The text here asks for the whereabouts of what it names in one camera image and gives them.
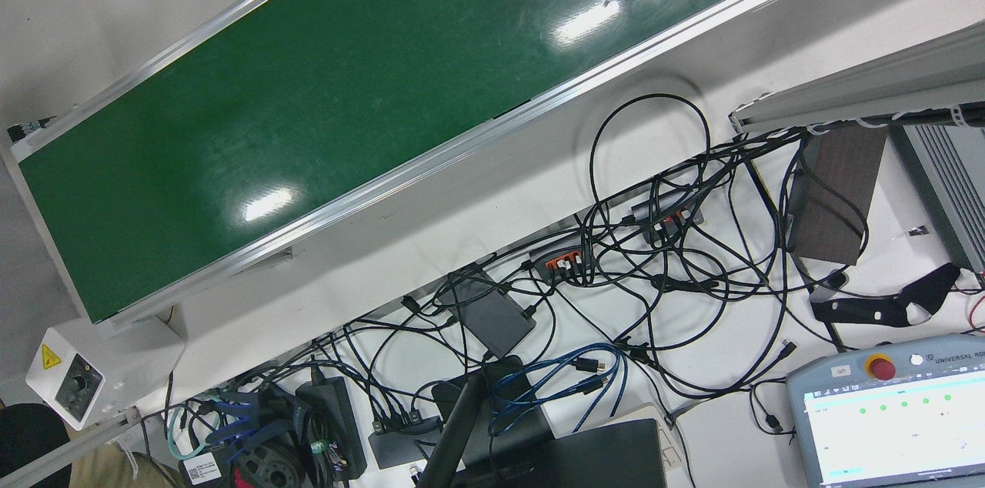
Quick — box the USB hub with orange ports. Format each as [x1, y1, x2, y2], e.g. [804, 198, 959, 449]
[528, 232, 595, 282]

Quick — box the black flat box device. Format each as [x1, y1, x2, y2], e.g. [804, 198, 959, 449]
[446, 266, 537, 359]

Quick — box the grey USB hub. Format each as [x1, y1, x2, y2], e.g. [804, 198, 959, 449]
[631, 190, 705, 242]

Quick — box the green belt conveyor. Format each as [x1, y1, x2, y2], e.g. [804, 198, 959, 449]
[0, 0, 910, 340]

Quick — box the small black port hub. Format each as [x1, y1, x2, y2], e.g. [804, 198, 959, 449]
[368, 415, 443, 470]

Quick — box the black power adapter brick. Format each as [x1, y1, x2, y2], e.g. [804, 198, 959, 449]
[296, 376, 369, 481]

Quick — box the black computer monitor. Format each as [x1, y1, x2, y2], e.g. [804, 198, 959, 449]
[416, 356, 669, 488]

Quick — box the black round metal part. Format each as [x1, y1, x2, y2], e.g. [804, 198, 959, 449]
[229, 434, 309, 488]

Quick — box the brown wooden block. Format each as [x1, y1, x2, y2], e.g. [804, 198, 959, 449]
[786, 124, 890, 267]

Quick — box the white labelled small box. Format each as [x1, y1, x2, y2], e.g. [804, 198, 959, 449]
[179, 451, 225, 486]

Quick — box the Universal Robots teach pendant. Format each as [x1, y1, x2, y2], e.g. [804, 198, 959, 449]
[786, 333, 985, 488]

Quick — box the white conveyor control box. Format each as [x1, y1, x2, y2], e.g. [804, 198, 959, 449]
[25, 316, 186, 431]

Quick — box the finned metal power supply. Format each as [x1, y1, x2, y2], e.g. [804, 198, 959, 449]
[890, 122, 985, 275]

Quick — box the blue cable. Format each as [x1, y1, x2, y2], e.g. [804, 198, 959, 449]
[489, 342, 628, 435]

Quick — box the black looped cable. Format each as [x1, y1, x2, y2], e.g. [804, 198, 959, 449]
[589, 93, 713, 242]

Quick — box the black cable with plug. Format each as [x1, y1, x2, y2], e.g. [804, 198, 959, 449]
[749, 380, 797, 436]

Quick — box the aluminium profile post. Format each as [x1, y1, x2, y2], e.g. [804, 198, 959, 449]
[729, 20, 985, 136]

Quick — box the black flat metal bracket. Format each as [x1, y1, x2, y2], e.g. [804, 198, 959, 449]
[810, 263, 963, 329]

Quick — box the aluminium frame rail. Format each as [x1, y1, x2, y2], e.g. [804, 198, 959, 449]
[0, 407, 144, 488]

